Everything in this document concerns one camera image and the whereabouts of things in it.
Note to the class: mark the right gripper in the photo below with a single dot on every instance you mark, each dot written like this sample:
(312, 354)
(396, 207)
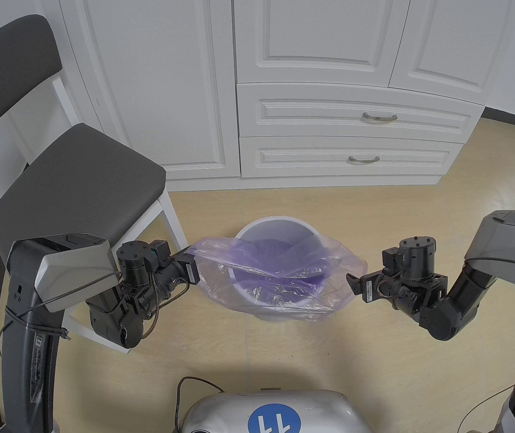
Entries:
(370, 289)

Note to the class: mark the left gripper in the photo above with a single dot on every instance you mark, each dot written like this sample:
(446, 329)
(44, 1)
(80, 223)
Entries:
(174, 278)

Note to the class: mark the purple plastic bag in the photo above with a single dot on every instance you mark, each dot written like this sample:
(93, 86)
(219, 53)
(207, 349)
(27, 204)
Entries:
(221, 282)

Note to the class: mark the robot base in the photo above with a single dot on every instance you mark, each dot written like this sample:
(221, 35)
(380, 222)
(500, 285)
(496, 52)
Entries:
(221, 413)

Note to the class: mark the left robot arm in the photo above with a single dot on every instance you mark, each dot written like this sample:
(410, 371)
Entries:
(27, 354)

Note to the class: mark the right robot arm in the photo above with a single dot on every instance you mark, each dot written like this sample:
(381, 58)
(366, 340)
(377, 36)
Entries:
(505, 241)

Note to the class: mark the white trash bin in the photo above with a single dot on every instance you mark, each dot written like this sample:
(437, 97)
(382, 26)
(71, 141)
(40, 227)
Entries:
(275, 226)

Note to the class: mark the grey and white chair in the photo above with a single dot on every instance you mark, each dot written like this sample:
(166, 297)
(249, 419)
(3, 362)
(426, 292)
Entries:
(81, 183)

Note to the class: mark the white wardrobe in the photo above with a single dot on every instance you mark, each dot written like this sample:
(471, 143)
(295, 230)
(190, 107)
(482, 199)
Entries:
(149, 61)

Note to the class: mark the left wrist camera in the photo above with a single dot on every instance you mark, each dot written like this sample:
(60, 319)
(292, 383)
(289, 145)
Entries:
(160, 251)

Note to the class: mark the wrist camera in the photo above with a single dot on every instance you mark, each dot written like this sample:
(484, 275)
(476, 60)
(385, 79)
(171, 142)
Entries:
(160, 251)
(392, 259)

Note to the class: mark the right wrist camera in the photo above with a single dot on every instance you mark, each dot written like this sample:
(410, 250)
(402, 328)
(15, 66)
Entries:
(392, 259)

